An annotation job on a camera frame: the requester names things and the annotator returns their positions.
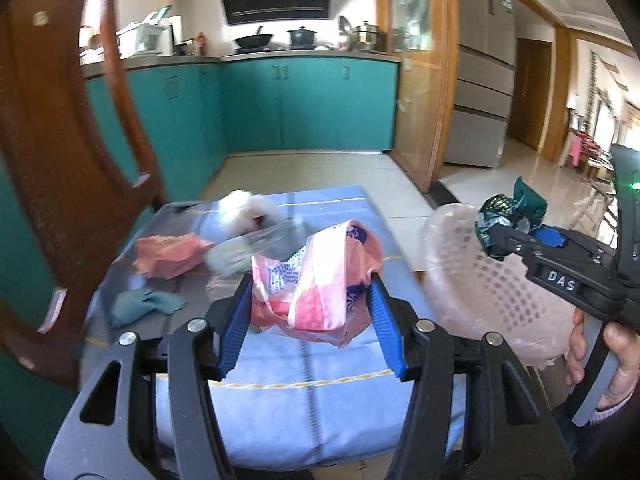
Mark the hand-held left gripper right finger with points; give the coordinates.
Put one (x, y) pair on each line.
(385, 330)

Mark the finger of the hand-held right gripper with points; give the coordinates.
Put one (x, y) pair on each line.
(550, 236)
(512, 240)

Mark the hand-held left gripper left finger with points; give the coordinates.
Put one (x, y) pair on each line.
(235, 320)

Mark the dark green foil wrapper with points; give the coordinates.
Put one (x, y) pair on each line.
(500, 210)

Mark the pink plastic mesh basket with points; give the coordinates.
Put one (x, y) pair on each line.
(480, 300)

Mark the clear plastic liner bag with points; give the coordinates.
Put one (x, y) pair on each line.
(437, 260)

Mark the pink bag with blue print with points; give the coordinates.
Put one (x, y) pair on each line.
(320, 285)

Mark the grey teal cloth piece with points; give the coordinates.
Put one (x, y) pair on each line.
(145, 305)

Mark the person's right forearm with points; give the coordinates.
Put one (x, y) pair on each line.
(625, 410)

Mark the person's right hand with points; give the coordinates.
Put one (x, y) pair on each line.
(622, 365)

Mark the pink hanging cloth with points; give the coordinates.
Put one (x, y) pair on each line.
(577, 152)

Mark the blue checked cloth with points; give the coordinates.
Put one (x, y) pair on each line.
(280, 410)

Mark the brown interior door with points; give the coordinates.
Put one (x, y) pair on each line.
(530, 95)

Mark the green leaf garland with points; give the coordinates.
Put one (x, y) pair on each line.
(592, 90)

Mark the grey multi-door fridge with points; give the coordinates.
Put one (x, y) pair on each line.
(480, 85)

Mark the wood framed glass sliding door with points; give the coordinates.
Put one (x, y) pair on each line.
(410, 85)

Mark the carved brown wooden chair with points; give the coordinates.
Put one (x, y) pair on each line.
(65, 185)

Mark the teal lower kitchen cabinets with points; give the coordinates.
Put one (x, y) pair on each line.
(310, 110)

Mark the steel stock pot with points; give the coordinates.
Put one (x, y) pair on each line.
(369, 37)

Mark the steel pan lid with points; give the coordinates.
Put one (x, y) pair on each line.
(344, 30)

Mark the gas stove top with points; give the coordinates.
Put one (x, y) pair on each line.
(280, 50)

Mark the brown bottle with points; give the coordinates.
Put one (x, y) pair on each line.
(201, 45)

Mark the black wok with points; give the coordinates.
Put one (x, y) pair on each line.
(252, 41)

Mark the black cooking pot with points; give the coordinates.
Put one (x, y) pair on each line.
(302, 37)

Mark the white dish rack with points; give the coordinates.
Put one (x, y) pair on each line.
(145, 40)

